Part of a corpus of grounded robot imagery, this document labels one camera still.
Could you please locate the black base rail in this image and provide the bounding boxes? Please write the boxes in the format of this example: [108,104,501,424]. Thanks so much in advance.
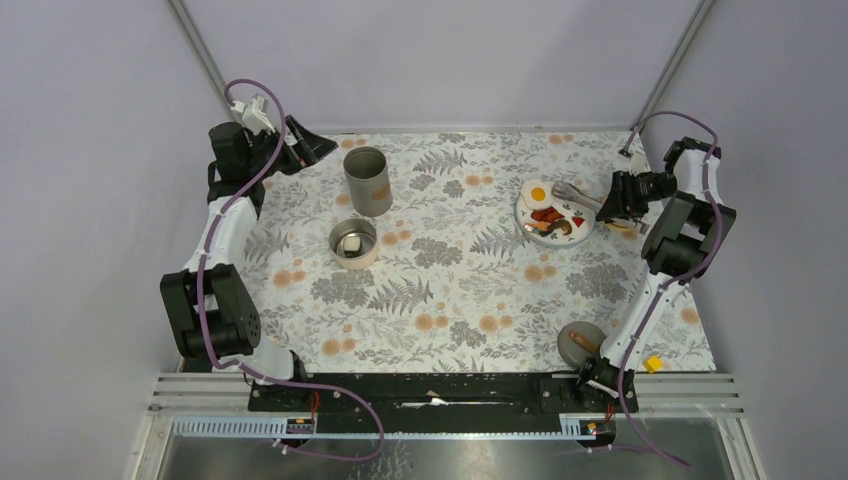
[248,372,638,434]

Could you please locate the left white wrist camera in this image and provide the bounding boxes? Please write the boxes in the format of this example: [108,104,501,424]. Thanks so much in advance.
[230,94,278,135]

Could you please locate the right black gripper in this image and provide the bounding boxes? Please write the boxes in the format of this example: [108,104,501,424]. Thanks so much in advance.
[594,170,677,225]

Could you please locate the beige round lid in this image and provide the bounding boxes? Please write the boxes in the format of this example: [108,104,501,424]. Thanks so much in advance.
[603,219,641,235]

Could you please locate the floral patterned table mat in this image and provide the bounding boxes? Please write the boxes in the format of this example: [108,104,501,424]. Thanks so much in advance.
[239,131,718,375]

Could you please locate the toy fried egg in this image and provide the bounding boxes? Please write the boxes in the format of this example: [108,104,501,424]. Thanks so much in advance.
[520,179,553,211]

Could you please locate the small yellow block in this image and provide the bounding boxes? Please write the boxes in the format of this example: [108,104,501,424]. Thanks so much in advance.
[643,356,664,374]

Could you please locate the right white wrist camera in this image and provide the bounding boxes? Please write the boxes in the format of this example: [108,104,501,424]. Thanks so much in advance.
[618,149,651,175]

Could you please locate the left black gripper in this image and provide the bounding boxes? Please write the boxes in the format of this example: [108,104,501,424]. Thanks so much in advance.
[245,115,335,180]

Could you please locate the grey lid with wooden knob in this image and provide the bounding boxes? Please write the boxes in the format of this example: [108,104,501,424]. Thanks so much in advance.
[557,321,607,369]

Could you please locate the grey cylindrical lunch container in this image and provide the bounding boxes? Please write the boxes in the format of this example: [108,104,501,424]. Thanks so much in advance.
[343,146,393,217]

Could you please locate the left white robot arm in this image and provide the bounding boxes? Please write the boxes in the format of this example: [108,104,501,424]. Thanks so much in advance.
[159,116,338,411]

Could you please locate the red toy bacon pieces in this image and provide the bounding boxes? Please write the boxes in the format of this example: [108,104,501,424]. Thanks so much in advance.
[530,206,564,224]

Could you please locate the white patterned plate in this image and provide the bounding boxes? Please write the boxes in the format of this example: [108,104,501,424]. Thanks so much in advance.
[513,179,596,248]

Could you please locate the round steel lunch bowl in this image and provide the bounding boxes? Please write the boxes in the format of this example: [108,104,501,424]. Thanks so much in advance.
[328,218,379,270]

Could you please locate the metal food tongs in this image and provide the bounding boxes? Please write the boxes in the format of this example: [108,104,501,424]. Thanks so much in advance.
[552,181,649,235]

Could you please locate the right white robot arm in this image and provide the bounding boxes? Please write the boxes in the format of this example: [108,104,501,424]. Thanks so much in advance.
[573,137,737,412]

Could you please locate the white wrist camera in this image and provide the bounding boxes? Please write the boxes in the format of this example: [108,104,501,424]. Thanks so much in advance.
[618,149,651,175]
[230,94,278,135]

